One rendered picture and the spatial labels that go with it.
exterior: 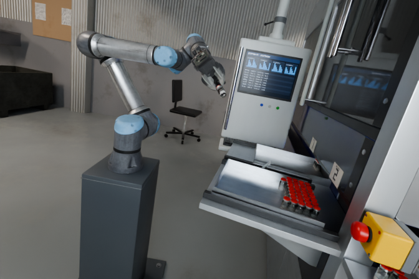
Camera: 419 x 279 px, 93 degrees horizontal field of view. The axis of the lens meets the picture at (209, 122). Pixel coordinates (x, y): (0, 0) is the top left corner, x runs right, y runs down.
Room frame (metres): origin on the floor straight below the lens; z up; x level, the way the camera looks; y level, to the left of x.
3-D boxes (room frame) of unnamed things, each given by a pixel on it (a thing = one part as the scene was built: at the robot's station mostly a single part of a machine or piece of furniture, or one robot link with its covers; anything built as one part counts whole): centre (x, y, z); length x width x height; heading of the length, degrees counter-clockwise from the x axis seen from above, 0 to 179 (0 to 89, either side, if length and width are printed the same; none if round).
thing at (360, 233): (0.38, -0.37, 0.99); 0.04 x 0.04 x 0.04; 77
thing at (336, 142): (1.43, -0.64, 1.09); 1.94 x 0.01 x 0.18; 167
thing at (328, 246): (0.82, -0.33, 0.87); 0.70 x 0.48 x 0.02; 167
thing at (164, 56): (0.84, 0.41, 1.30); 0.49 x 0.11 x 0.12; 80
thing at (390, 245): (0.37, -0.42, 0.99); 0.08 x 0.07 x 0.07; 77
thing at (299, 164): (0.97, -0.44, 0.90); 0.34 x 0.26 x 0.04; 77
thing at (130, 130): (0.83, 0.34, 0.96); 0.13 x 0.12 x 0.14; 170
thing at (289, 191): (0.64, -0.33, 0.90); 0.18 x 0.02 x 0.05; 166
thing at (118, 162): (0.83, 0.34, 0.84); 0.15 x 0.15 x 0.10
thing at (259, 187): (0.67, -0.25, 0.90); 0.34 x 0.26 x 0.04; 76
